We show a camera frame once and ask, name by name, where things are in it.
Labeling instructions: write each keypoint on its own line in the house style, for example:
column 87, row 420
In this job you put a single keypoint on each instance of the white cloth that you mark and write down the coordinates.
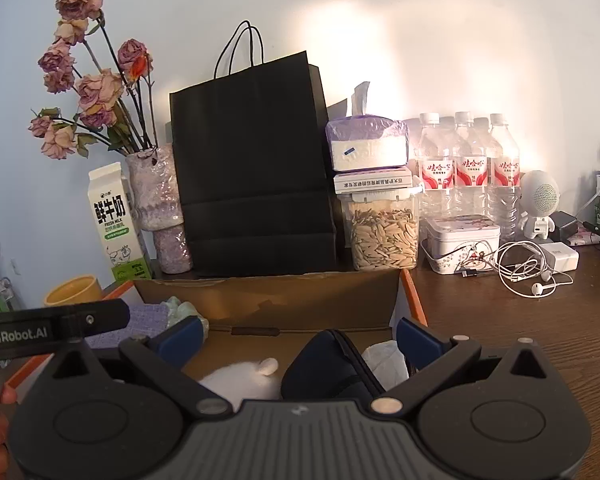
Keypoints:
column 387, row 363

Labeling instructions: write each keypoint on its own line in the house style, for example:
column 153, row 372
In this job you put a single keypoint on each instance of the clear jar of seeds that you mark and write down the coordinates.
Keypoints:
column 383, row 228

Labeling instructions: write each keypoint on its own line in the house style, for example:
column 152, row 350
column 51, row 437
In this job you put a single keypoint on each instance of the red cardboard box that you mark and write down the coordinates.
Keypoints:
column 251, row 319

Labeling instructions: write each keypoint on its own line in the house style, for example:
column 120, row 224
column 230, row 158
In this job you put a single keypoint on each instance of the white floral tin box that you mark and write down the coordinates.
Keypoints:
column 459, row 244

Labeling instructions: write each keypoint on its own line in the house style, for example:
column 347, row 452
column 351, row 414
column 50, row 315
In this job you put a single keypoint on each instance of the black paper bag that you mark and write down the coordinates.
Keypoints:
column 254, row 172

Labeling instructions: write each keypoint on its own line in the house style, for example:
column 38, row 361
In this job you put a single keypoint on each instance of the yellow white plush toy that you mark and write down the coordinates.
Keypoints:
column 244, row 381

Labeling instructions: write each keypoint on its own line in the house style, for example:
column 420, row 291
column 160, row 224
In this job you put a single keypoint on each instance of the iridescent plastic bag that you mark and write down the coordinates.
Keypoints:
column 177, row 311

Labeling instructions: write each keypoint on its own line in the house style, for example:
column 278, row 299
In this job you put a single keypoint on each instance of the white milk carton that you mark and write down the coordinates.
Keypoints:
column 110, row 198

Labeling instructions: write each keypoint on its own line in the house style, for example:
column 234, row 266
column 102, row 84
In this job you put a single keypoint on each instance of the white flat box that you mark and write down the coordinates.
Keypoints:
column 373, row 180

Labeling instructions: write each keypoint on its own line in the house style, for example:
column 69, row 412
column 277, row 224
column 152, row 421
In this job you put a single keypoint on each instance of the purple woven cloth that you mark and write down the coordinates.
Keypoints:
column 145, row 319

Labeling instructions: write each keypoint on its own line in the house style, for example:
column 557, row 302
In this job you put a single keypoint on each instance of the yellow ceramic mug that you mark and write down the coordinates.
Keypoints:
column 78, row 290

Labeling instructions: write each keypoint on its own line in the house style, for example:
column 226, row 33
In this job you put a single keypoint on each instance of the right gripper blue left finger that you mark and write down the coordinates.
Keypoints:
column 181, row 342

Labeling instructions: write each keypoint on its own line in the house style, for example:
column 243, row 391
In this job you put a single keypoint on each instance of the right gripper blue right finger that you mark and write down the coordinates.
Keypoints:
column 419, row 345

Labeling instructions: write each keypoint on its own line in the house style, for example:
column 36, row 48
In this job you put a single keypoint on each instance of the dried pink rose bouquet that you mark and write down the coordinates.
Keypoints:
column 113, row 86

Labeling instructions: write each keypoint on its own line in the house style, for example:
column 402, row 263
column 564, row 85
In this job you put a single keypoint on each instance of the dark navy pouch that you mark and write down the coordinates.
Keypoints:
column 328, row 368

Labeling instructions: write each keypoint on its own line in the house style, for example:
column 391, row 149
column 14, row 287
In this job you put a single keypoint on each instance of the white power adapter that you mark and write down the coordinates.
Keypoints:
column 560, row 257

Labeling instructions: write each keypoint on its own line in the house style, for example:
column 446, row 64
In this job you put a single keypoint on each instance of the purple tissue pack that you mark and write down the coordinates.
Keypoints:
column 362, row 141

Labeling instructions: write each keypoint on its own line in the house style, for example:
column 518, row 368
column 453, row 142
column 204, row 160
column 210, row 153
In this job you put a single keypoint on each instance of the pack of water bottles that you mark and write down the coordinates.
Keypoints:
column 464, row 172

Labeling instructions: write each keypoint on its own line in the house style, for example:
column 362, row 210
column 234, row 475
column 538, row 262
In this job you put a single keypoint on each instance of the white wired earphones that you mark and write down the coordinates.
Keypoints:
column 522, row 269

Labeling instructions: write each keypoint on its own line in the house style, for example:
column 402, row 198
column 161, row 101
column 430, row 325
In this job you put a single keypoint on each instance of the purple wrapped vase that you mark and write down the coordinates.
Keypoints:
column 157, row 203

